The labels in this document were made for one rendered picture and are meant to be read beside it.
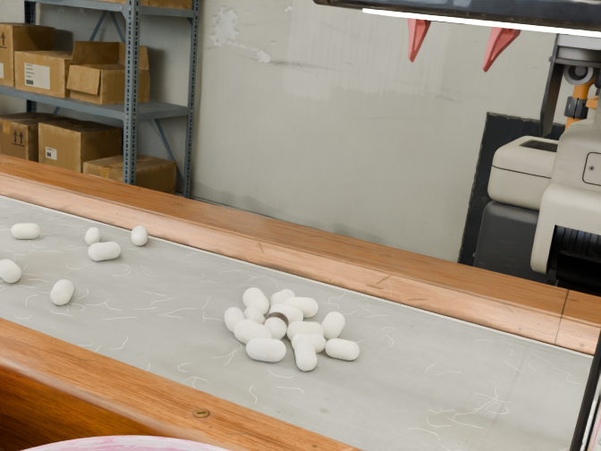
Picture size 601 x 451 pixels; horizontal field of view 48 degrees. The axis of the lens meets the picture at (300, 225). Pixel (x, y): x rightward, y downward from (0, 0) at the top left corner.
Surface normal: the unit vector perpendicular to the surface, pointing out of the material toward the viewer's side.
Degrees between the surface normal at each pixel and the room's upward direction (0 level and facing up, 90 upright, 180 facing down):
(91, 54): 105
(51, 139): 90
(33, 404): 90
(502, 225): 90
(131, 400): 0
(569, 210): 98
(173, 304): 0
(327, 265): 45
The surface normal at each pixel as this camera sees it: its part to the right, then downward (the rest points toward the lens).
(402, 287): -0.23, -0.51
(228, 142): -0.50, 0.22
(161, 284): 0.10, -0.95
